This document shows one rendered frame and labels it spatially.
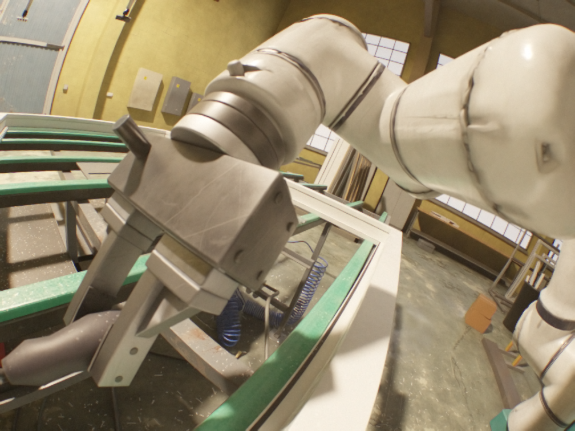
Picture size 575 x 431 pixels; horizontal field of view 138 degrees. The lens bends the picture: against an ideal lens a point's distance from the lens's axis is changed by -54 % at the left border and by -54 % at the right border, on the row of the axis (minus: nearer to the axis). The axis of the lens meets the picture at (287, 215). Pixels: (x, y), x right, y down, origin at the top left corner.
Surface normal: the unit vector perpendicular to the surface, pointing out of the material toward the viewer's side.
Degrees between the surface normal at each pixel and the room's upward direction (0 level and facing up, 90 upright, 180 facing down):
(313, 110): 80
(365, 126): 124
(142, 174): 53
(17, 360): 26
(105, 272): 86
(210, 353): 0
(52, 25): 90
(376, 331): 0
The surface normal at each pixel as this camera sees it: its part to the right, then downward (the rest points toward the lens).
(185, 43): 0.83, 0.42
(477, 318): -0.66, -0.03
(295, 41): 0.08, -0.34
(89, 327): 0.30, -0.85
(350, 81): -0.04, 0.39
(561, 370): -0.95, -0.32
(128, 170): -0.20, -0.49
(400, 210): -0.44, 0.10
